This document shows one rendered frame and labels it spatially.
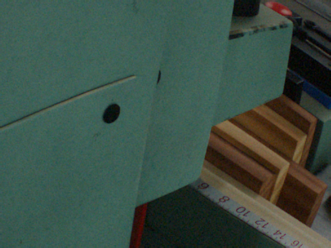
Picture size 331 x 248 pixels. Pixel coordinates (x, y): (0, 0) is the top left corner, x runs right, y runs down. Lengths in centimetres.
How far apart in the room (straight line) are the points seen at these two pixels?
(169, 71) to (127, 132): 8
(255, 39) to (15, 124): 28
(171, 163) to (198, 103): 3
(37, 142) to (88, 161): 4
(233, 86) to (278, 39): 6
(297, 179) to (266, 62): 10
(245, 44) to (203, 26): 11
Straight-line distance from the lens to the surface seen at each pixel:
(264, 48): 53
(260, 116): 62
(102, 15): 28
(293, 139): 61
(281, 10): 71
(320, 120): 66
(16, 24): 25
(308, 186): 59
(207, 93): 43
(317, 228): 62
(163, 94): 40
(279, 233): 51
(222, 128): 61
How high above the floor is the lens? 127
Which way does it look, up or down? 31 degrees down
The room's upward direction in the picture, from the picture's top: 11 degrees clockwise
